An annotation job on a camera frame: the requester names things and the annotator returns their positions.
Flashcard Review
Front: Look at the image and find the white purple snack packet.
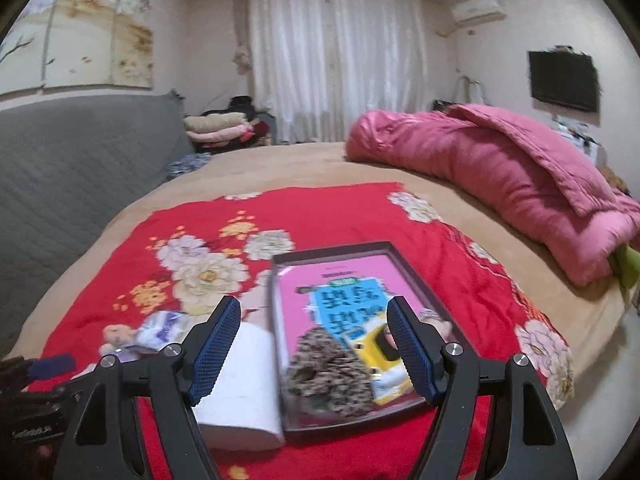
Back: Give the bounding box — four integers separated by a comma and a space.
134, 310, 193, 353

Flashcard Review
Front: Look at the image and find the leopard print scrunchie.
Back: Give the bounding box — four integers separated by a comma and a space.
285, 324, 373, 416

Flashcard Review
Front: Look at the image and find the black wall television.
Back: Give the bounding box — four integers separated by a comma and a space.
528, 50, 600, 114

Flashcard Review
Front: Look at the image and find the white toilet paper roll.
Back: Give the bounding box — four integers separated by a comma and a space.
192, 322, 286, 451

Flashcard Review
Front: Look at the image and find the beige bed sheet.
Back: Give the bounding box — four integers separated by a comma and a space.
5, 141, 631, 411

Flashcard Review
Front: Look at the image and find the yellow snack packet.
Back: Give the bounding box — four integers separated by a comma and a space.
342, 322, 416, 407

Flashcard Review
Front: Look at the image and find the white curtain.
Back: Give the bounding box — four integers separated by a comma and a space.
247, 0, 431, 143

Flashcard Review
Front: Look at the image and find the pink quilt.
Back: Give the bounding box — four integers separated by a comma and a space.
345, 103, 640, 288

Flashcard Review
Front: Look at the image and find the pink book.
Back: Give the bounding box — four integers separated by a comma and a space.
277, 254, 431, 361

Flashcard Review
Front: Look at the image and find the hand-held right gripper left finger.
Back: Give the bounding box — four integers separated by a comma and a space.
60, 296, 243, 480

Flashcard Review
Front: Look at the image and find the dark shallow cardboard box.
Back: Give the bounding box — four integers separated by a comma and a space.
270, 241, 476, 435

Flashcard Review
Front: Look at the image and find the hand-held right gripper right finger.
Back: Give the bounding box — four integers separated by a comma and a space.
387, 296, 578, 480

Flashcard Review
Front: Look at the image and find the grey quilted headboard cover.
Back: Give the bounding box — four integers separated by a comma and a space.
0, 91, 196, 341

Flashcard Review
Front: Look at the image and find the white air conditioner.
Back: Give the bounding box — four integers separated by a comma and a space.
450, 0, 506, 23

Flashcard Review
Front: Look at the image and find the red floral blanket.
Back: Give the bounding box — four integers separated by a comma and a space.
7, 182, 576, 480

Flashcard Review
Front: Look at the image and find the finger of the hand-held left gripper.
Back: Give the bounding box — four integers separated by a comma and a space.
26, 354, 77, 381
52, 377, 98, 400

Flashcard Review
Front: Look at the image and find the green pillow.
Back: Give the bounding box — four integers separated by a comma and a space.
607, 245, 640, 288

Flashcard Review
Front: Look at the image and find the blue patterned cloth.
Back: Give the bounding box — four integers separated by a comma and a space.
167, 152, 213, 178

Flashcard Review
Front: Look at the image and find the stack of folded clothes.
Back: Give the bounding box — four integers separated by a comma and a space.
182, 111, 273, 150

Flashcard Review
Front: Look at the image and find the floral wall painting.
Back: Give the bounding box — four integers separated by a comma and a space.
0, 0, 155, 96

